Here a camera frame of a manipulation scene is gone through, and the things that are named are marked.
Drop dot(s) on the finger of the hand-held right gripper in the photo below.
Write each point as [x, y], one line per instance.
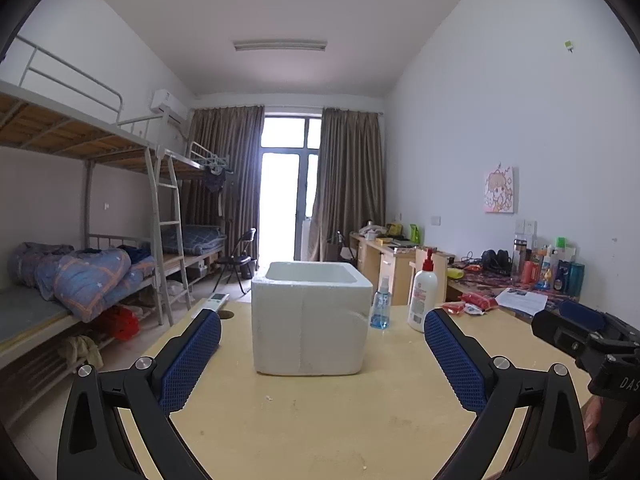
[565, 335]
[582, 312]

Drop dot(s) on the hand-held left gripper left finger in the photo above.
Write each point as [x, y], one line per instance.
[192, 355]

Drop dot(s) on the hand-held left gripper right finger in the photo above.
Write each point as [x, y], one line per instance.
[455, 355]

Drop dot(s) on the white foam box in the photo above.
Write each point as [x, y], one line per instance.
[310, 330]

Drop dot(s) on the person's right hand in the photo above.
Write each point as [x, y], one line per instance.
[593, 427]

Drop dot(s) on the cluster of toiletry bottles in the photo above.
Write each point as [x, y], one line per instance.
[560, 272]

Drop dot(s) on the orange candy wrapper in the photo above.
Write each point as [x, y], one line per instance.
[454, 309]

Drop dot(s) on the white torn wrapper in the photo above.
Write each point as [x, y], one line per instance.
[475, 311]

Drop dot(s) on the printed paper sheet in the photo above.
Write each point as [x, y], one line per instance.
[522, 301]

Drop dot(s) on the white remote control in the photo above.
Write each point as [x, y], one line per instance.
[217, 302]

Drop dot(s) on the red snack packet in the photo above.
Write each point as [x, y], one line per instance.
[480, 301]

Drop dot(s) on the white lotion bottle red pump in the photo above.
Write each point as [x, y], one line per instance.
[422, 305]

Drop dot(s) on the clear plastic bag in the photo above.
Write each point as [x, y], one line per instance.
[177, 288]

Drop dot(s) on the red plastic bag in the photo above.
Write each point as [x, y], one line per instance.
[120, 322]

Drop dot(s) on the printed desk mat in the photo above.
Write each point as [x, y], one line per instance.
[492, 282]

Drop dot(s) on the yellow object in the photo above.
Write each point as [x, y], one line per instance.
[455, 273]

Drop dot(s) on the clear blue spray bottle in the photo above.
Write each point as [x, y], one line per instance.
[380, 310]

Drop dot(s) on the grey metal bunk bed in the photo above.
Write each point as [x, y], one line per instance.
[60, 125]
[200, 260]

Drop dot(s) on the black headphones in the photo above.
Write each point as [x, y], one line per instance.
[495, 261]

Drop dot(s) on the black folding chair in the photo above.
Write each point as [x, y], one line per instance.
[240, 260]

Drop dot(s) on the dark blue garment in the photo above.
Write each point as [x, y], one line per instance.
[140, 260]

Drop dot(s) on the wooden desk with drawers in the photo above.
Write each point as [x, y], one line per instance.
[387, 265]

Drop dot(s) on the beige cloth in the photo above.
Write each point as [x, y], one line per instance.
[80, 350]

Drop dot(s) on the folded blue plaid blanket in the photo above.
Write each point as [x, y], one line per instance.
[197, 240]

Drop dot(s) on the green packet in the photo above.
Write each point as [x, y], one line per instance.
[414, 233]

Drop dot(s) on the blue plaid quilt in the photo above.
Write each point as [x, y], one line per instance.
[85, 280]

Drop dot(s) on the yellow box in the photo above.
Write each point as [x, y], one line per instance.
[395, 228]

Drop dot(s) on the grey metal ladder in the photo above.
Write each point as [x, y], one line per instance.
[172, 210]

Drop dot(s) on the hanging dark blue shorts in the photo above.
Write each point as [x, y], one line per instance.
[215, 183]

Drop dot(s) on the glass balcony door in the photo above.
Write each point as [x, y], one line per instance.
[285, 195]

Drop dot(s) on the light blue clothes hanger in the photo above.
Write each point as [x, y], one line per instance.
[216, 165]

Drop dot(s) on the brown curtain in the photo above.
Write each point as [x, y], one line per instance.
[350, 170]
[225, 160]

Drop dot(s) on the white air conditioner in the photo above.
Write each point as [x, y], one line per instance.
[167, 105]

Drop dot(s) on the ceiling tube light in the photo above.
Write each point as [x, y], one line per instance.
[280, 45]

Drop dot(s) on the white wall switch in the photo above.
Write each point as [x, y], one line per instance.
[528, 226]

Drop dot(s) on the wall poster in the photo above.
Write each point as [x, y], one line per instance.
[499, 189]

